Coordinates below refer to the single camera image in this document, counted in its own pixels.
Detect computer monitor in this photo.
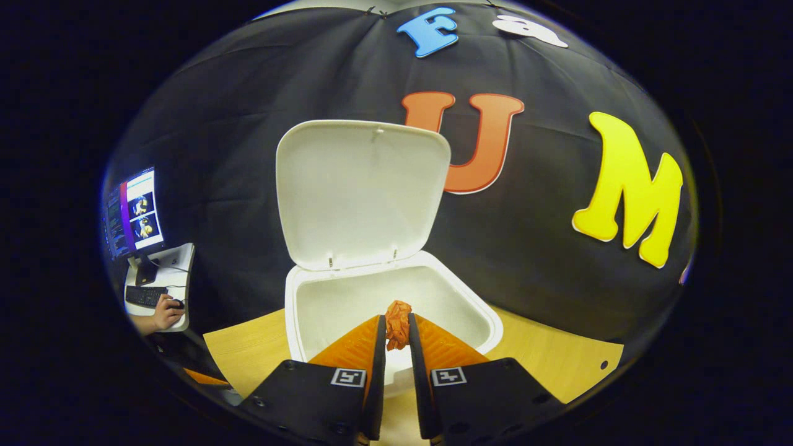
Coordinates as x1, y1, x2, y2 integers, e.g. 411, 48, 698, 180
104, 166, 167, 286

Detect black backdrop cloth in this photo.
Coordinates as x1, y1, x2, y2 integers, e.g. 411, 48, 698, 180
102, 0, 698, 348

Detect wooden desktop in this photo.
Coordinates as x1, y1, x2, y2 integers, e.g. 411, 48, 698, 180
203, 307, 625, 446

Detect orange paper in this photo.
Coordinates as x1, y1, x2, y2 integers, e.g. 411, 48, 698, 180
385, 300, 413, 352

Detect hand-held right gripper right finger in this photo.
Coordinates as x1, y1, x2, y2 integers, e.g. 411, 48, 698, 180
408, 313, 564, 444

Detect white desktop garbage bin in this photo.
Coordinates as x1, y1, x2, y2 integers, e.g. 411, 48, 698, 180
276, 120, 504, 397

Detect black computer keyboard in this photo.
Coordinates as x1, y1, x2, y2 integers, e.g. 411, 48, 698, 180
126, 285, 169, 308

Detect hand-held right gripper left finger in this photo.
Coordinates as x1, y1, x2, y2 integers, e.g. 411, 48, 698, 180
239, 314, 388, 444

